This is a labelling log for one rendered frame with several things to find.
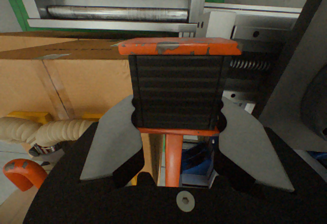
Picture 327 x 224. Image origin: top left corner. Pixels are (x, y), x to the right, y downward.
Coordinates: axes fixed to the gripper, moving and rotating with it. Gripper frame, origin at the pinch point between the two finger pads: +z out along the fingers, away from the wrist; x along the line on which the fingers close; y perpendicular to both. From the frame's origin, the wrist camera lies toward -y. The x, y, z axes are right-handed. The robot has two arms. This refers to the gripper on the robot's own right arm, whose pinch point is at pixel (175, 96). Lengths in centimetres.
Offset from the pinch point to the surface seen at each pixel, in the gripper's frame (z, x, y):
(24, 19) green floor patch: 109, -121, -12
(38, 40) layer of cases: 54, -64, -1
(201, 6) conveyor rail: 48, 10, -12
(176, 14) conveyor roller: 53, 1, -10
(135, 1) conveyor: 59, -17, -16
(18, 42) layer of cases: 55, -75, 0
